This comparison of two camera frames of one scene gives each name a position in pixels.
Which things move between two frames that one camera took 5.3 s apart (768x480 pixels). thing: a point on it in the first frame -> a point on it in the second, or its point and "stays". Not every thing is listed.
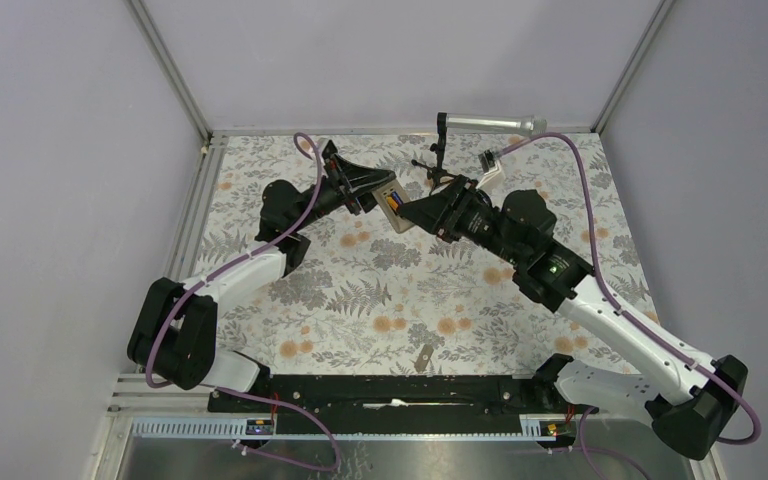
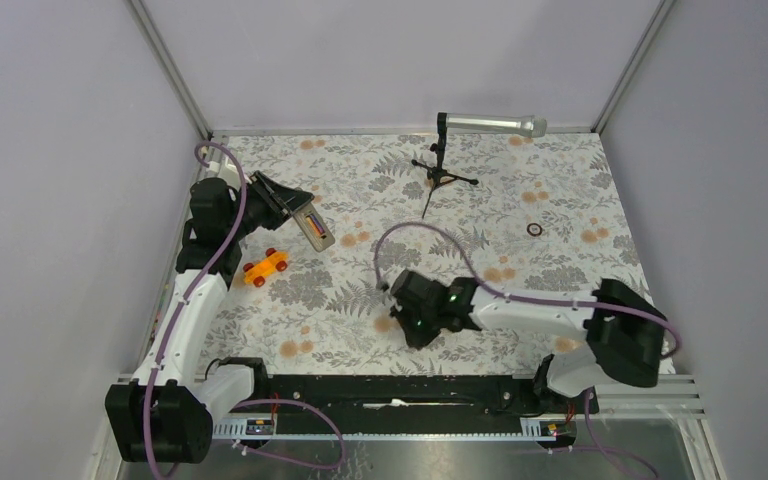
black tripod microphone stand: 437,172 stays
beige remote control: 400,224 -> 316,228
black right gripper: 441,212 -> 414,338
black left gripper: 357,179 -> 286,199
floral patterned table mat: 416,252 stays
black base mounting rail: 400,397 stays
